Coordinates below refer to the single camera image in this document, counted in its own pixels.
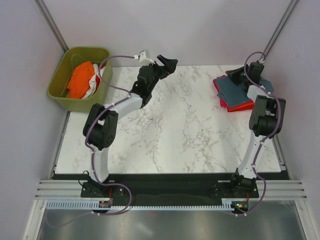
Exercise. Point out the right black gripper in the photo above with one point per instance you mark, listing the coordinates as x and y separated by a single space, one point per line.
234 74

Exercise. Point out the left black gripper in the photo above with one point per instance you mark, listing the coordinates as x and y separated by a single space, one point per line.
169 69

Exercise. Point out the blue-grey t-shirt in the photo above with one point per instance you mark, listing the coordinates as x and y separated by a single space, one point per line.
252 93

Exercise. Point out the magenta t-shirt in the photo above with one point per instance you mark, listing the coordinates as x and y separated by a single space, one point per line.
233 95

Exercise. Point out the orange t-shirt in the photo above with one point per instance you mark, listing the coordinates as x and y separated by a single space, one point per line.
240 107
82 80

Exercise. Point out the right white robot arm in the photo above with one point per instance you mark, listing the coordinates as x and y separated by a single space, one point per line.
266 120

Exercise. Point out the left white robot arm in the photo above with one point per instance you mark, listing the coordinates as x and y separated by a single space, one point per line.
101 125

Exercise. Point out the white and red t-shirt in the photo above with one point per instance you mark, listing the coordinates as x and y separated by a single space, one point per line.
96 80

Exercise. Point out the orange t-shirt in bin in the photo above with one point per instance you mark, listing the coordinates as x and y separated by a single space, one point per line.
82 80

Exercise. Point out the olive green plastic bin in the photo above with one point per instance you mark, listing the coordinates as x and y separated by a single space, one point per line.
57 89

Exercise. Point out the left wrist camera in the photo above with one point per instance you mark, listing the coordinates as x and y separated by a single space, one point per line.
144 58

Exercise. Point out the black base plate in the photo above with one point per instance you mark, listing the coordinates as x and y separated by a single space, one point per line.
169 189

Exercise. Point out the white slotted cable duct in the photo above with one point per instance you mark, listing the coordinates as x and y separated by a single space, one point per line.
97 205

